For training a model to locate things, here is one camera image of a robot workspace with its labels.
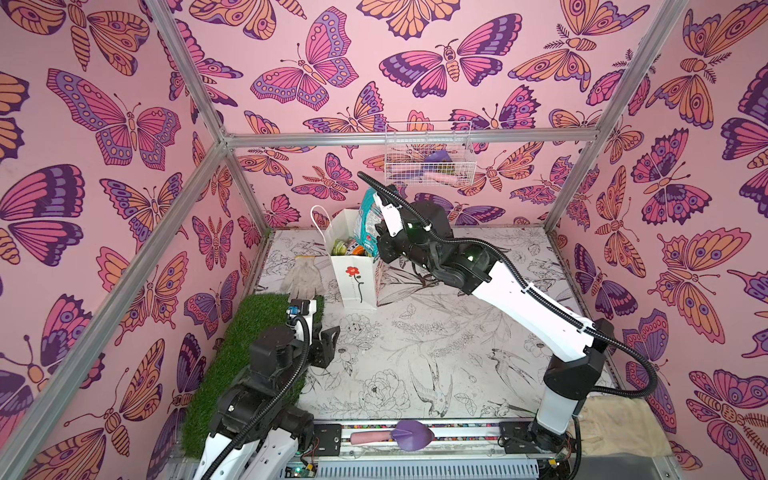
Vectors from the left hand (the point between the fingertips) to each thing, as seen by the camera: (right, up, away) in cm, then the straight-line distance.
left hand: (331, 324), depth 69 cm
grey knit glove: (-17, +7, +37) cm, 41 cm away
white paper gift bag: (+3, +8, +18) cm, 20 cm away
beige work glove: (+72, -27, +6) cm, 77 cm away
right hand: (+11, +24, -3) cm, 26 cm away
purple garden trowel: (+18, -28, +5) cm, 34 cm away
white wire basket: (+19, +48, +29) cm, 59 cm away
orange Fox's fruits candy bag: (+5, +17, +13) cm, 23 cm away
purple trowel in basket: (+28, +45, +23) cm, 58 cm away
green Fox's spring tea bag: (-2, +18, +21) cm, 28 cm away
